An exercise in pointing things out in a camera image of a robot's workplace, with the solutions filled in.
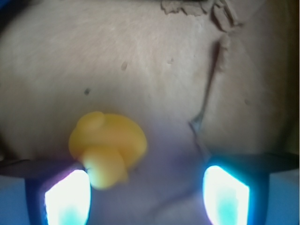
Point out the brown paper bag bin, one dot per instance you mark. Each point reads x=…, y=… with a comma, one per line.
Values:
x=191, y=94

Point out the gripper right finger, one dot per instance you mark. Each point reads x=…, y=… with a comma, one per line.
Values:
x=235, y=190

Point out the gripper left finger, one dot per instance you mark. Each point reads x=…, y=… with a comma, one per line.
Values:
x=58, y=193

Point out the yellow rubber duck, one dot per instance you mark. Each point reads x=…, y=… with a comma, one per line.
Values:
x=108, y=146

